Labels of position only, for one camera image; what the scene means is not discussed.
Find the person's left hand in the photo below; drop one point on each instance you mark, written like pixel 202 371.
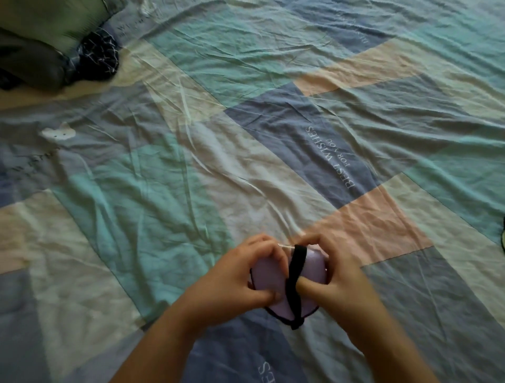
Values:
pixel 229 284

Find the person's right hand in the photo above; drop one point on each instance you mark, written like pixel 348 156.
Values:
pixel 343 288

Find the person's left thumb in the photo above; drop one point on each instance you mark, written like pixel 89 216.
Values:
pixel 263 296

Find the person's right thumb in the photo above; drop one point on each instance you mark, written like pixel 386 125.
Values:
pixel 308 285

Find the person's left forearm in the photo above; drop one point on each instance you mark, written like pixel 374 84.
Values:
pixel 161 347

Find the person's right forearm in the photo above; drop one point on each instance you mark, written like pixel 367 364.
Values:
pixel 386 347

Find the pastel patchwork bed sheet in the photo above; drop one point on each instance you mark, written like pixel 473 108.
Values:
pixel 252 118

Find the dark object with pale rim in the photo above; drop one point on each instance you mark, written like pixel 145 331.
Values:
pixel 503 234

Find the navy patterned cloth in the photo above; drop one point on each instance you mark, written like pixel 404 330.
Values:
pixel 96 55

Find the grey folded garment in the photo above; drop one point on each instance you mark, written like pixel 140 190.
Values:
pixel 29 63

